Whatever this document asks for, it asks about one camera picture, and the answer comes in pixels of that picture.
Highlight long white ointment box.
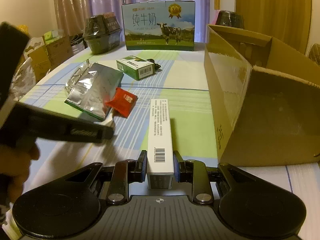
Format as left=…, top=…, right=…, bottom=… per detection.
left=146, top=99, right=174, bottom=190

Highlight red sachet packet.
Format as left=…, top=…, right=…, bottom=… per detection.
left=105, top=87, right=138, bottom=118

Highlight silver foil pouch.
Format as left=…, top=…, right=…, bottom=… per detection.
left=65, top=60, right=124, bottom=121

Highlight green white small box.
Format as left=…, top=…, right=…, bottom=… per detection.
left=116, top=55, right=155, bottom=81

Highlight small black clip object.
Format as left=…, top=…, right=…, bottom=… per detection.
left=147, top=59, right=161, bottom=71

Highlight person left hand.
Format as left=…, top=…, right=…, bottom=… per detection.
left=1, top=142, right=40, bottom=225

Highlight white plastic bag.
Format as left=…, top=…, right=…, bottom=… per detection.
left=10, top=57, right=36, bottom=101

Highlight stacked cardboard boxes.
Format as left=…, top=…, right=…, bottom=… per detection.
left=23, top=36, right=73, bottom=82

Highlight checkered tablecloth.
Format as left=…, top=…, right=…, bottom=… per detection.
left=15, top=41, right=320, bottom=205

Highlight large brown cardboard box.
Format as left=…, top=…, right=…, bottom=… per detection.
left=204, top=25, right=319, bottom=166

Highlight dark bowl package left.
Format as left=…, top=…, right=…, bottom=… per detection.
left=83, top=12, right=121, bottom=55

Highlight dark bowl package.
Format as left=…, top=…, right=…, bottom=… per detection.
left=83, top=12, right=121, bottom=55
left=212, top=10, right=244, bottom=29

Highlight blue milk carton box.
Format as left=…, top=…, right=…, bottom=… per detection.
left=121, top=1, right=195, bottom=51

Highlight dark bowl package right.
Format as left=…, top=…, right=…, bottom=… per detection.
left=212, top=10, right=244, bottom=29

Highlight quilted brown chair cushion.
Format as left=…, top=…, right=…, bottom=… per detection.
left=308, top=43, right=320, bottom=65

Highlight wooden door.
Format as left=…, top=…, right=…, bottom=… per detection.
left=235, top=0, right=312, bottom=54

